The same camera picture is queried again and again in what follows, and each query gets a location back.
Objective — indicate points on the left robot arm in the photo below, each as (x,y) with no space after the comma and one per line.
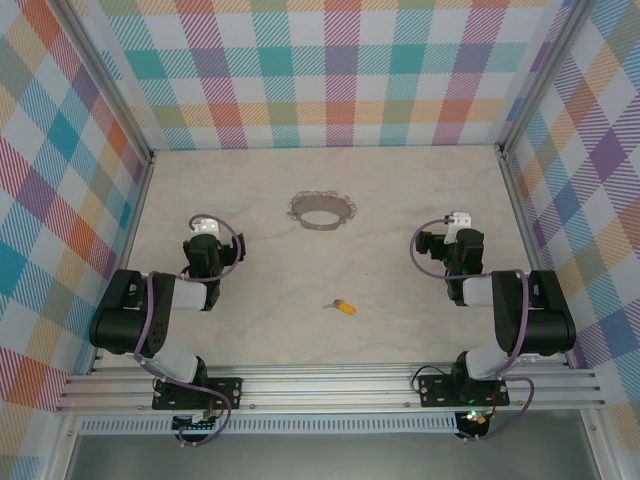
(125,320)

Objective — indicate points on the aluminium frame side rail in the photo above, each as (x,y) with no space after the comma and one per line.
(522,215)
(136,215)

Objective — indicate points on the long aluminium mounting rail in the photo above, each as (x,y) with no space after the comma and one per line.
(325,390)

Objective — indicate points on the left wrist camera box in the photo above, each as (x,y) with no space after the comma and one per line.
(206,228)

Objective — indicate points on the aluminium frame corner post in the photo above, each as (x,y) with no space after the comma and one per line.
(107,75)
(542,75)

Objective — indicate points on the black controller board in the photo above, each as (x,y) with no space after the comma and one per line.
(195,426)
(475,425)

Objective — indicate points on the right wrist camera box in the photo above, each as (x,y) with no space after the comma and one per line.
(460,218)

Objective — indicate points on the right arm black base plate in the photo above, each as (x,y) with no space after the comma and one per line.
(435,390)

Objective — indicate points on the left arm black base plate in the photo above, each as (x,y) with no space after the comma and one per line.
(227,392)

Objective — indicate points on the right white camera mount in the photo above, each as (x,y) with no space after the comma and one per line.
(451,235)

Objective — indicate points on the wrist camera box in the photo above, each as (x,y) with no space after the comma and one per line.
(460,218)
(206,228)

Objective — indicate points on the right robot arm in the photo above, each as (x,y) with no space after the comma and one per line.
(540,320)

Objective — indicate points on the grey metal panel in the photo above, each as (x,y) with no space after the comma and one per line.
(325,460)

